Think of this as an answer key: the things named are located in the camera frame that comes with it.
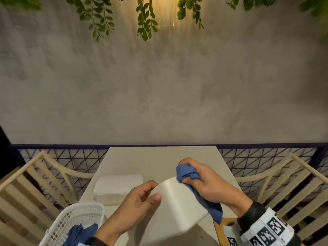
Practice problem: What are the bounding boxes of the person's left hand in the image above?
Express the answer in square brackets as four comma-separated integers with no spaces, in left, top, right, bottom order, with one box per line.
[94,180,162,246]

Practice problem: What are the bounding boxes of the person's right hand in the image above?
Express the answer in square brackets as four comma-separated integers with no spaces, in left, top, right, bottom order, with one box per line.
[178,157,254,218]

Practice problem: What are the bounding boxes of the blue cleaning cloth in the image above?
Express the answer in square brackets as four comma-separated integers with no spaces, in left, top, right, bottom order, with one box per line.
[176,164,223,225]

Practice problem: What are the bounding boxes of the white plastic tissue box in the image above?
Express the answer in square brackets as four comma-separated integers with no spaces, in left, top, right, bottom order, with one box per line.
[138,176,209,246]

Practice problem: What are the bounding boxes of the dark metal lattice railing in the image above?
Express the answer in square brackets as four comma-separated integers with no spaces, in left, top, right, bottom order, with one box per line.
[10,143,328,206]

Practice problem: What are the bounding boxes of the wooden tray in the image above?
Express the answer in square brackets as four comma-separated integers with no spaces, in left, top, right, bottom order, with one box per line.
[213,218,241,246]

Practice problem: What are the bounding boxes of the white marker card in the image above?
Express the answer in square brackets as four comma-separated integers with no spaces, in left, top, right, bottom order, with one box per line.
[222,222,242,246]

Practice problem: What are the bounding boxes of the white plastic basket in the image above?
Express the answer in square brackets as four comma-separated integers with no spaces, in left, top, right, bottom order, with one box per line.
[38,202,105,246]

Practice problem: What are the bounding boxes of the dark blue cloth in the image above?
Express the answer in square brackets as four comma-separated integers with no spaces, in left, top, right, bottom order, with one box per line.
[62,223,99,246]

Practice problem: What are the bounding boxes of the white wrist tracker with markers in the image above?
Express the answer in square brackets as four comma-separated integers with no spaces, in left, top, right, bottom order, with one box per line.
[240,207,296,246]

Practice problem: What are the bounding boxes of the beige wooden chair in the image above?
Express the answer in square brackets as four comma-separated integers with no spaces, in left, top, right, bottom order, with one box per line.
[234,152,328,246]
[0,151,95,246]

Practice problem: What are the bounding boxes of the hanging green leafy plant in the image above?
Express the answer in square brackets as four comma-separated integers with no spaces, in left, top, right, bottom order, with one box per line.
[135,0,158,42]
[298,0,328,22]
[218,0,277,11]
[0,0,42,11]
[177,0,205,30]
[66,0,125,42]

